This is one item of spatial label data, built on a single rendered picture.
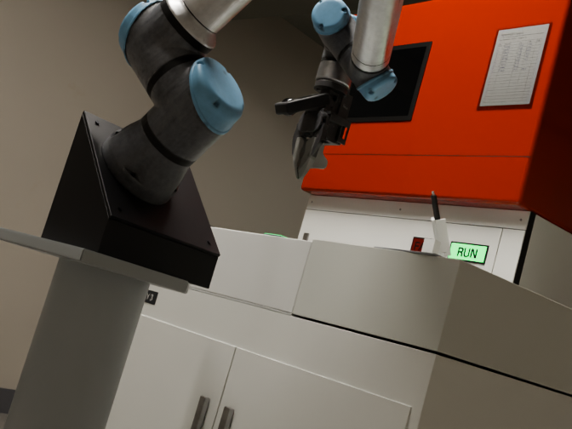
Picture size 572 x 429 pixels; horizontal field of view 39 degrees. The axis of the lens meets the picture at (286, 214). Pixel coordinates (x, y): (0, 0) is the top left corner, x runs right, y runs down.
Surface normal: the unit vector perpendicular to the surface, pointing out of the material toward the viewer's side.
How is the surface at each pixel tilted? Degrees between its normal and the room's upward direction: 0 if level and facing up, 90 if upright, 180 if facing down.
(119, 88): 90
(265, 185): 90
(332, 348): 90
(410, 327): 90
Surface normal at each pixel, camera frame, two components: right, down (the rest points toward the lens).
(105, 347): 0.58, 0.05
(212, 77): 0.76, -0.49
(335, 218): -0.73, -0.30
